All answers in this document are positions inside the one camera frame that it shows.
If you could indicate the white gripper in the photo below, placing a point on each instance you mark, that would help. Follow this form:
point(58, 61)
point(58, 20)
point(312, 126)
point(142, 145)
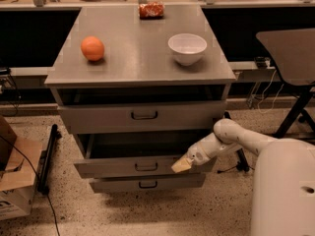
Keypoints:
point(197, 155)

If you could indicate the grey drawer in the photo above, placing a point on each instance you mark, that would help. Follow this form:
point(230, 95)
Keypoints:
point(120, 118)
point(148, 183)
point(134, 154)

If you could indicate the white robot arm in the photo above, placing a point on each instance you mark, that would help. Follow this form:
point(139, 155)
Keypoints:
point(283, 201)

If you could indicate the grey top drawer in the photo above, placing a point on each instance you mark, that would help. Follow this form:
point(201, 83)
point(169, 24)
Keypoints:
point(120, 118)

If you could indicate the grey bottom drawer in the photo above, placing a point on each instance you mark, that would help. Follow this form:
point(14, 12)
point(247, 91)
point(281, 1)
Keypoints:
point(148, 183)

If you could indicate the grey drawer cabinet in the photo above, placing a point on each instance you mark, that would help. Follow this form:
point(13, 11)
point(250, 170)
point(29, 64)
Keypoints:
point(137, 66)

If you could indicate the white bowl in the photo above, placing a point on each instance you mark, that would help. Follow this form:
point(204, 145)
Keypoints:
point(187, 48)

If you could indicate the black power adapter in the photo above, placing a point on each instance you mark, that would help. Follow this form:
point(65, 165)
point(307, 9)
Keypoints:
point(262, 62)

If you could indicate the black stand leg left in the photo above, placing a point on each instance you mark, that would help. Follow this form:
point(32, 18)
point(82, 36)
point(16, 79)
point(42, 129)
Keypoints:
point(45, 160)

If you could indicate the orange fruit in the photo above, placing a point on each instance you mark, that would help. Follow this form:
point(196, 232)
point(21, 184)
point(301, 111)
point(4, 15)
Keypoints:
point(92, 48)

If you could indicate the dark side table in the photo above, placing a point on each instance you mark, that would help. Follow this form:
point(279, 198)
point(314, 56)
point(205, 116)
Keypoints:
point(292, 53)

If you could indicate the red snack bag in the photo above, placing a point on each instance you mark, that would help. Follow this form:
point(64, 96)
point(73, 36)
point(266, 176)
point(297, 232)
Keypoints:
point(152, 10)

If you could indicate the cardboard box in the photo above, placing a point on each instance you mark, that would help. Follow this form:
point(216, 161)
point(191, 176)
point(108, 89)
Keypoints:
point(19, 158)

